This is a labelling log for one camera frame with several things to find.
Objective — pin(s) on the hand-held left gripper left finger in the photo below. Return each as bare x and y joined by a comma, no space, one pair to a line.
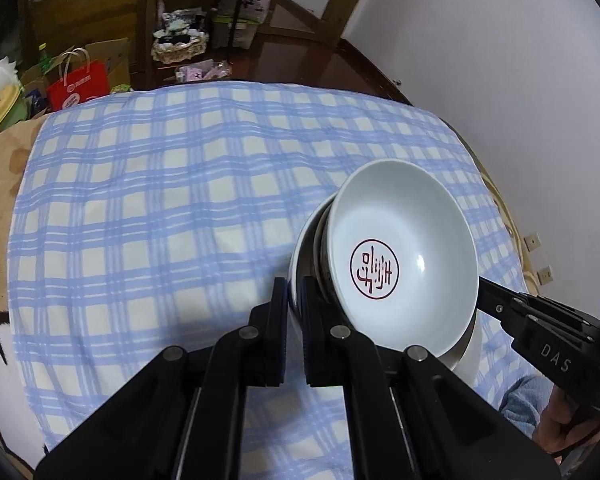
279,330

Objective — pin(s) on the clear plastic storage box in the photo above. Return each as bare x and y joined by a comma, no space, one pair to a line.
250,20

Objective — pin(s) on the person's right forearm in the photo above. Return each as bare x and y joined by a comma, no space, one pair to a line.
522,405

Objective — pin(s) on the blue plaid cloth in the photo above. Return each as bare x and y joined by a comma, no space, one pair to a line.
155,185

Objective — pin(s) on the pink packets on floor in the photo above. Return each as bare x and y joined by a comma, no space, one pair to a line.
202,71

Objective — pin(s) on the woven basket with clothes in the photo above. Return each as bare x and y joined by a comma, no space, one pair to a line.
180,42

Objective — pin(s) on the white wall socket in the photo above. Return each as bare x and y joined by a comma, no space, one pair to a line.
532,242
546,275

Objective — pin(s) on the red paper bag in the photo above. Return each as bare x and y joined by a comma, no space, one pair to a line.
80,85

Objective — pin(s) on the green bottle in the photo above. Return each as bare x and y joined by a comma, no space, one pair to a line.
44,55

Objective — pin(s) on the large white bowl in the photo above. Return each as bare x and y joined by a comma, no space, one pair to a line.
302,255

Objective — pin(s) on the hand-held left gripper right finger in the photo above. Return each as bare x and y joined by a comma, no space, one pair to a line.
310,335

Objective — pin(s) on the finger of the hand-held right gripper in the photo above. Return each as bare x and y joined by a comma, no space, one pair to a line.
492,297

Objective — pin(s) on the brown floral blanket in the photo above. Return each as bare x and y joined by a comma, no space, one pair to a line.
0,200

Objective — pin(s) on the cluttered wooden shelf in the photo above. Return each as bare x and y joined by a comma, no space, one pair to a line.
236,15

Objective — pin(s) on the person's right hand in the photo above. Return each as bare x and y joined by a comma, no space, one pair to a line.
560,425

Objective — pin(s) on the wooden cabinet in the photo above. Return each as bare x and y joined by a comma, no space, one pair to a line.
80,0

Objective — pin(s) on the cardboard box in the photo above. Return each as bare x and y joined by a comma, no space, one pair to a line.
112,57

